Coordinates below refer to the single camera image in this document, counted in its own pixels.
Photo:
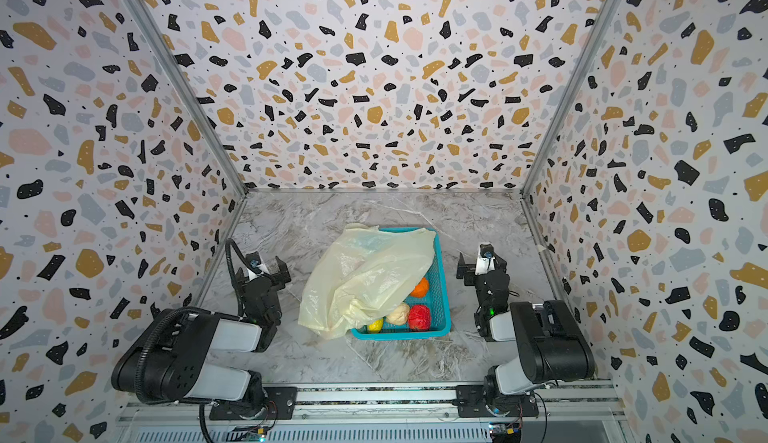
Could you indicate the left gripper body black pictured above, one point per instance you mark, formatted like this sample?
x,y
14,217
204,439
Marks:
x,y
264,278

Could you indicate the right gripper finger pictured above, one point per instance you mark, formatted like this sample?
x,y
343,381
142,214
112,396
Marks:
x,y
498,263
465,270

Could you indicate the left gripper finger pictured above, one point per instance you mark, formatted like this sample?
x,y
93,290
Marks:
x,y
282,276
241,277

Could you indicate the orange fruit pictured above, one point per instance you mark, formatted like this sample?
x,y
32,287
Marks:
x,y
421,290

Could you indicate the red fruit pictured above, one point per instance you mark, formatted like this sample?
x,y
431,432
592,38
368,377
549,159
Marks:
x,y
419,318

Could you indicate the pale yellow plastic bag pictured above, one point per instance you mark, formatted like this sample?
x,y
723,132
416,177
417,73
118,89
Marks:
x,y
364,276

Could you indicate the beige round fruit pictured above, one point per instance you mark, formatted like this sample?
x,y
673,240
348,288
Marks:
x,y
399,316

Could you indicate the yellow lemon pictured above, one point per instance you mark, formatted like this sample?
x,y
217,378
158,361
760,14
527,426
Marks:
x,y
376,326

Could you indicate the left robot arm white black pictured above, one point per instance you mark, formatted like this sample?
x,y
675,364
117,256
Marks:
x,y
168,363

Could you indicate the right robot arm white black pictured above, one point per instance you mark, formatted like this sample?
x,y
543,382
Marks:
x,y
550,346

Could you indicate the teal plastic basket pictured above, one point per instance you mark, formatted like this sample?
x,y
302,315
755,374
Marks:
x,y
436,301

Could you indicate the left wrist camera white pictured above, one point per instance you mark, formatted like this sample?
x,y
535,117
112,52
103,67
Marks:
x,y
255,266

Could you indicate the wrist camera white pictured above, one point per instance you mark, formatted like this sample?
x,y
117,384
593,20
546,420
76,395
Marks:
x,y
485,261
255,266

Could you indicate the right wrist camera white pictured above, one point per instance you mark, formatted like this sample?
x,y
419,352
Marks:
x,y
485,261

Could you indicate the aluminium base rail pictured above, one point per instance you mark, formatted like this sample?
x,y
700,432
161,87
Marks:
x,y
585,411

